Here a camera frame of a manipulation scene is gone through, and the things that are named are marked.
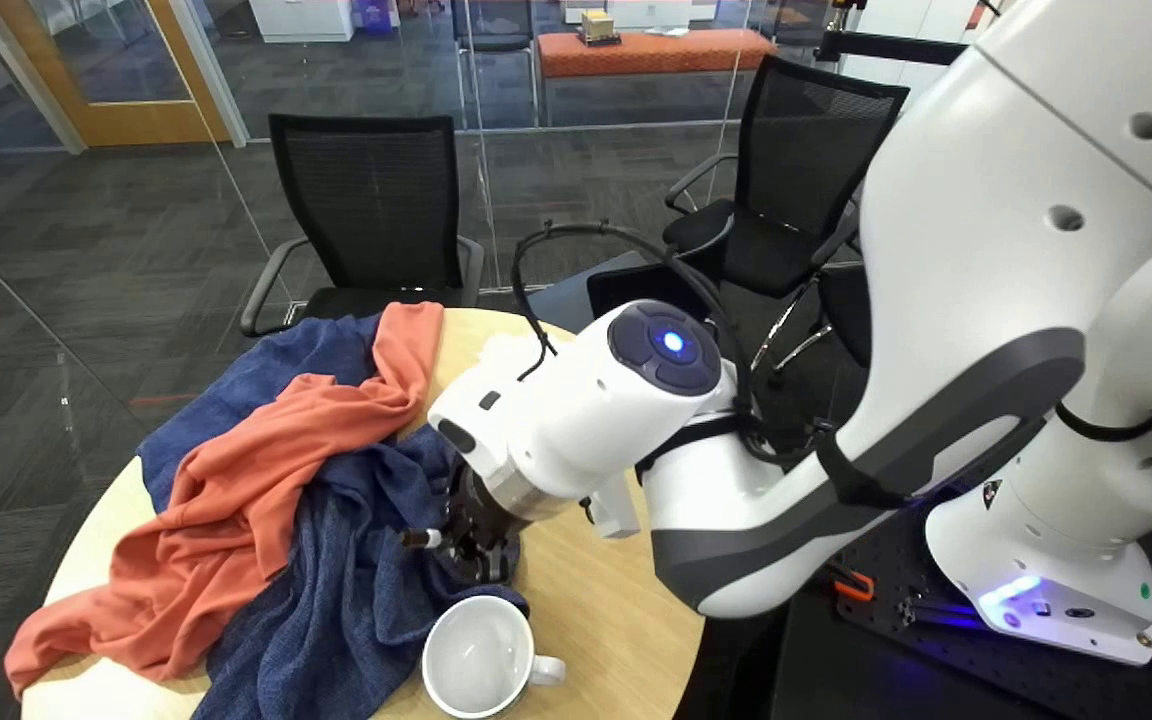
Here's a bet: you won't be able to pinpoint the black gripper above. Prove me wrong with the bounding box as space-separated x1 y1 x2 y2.
429 463 533 590

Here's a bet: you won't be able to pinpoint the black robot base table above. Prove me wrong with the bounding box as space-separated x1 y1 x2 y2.
677 512 1152 720

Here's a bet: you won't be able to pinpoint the white ceramic mug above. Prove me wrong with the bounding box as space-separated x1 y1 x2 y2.
414 590 573 720

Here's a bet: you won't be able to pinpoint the navy blue towel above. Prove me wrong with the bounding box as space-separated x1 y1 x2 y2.
130 313 526 720

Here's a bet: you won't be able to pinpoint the orange towel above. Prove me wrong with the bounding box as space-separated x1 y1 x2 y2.
0 300 449 702

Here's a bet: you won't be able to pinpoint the dark navy chair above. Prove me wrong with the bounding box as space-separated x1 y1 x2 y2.
515 242 709 336

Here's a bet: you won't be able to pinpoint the black mesh chair, grey armrests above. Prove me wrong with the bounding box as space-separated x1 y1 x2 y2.
237 113 486 338

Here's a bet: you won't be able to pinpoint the black orange clamp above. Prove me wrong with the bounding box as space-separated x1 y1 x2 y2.
824 563 880 611

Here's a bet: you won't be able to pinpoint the black mesh chair, chrome legs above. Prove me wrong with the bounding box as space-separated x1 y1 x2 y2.
658 50 914 400

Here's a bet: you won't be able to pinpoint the orange bench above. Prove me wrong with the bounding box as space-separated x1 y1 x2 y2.
533 23 784 85

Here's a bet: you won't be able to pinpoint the small box on bench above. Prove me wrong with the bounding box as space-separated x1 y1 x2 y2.
573 8 624 49

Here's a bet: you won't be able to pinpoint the white cabinet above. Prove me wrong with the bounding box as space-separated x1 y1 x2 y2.
244 0 354 49

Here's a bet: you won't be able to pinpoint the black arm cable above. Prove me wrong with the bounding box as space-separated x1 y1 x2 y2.
509 220 746 367

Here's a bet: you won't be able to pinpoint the wooden door frame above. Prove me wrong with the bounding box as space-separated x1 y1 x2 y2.
0 0 256 153

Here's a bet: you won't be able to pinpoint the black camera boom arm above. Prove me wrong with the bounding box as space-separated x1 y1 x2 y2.
811 26 974 72

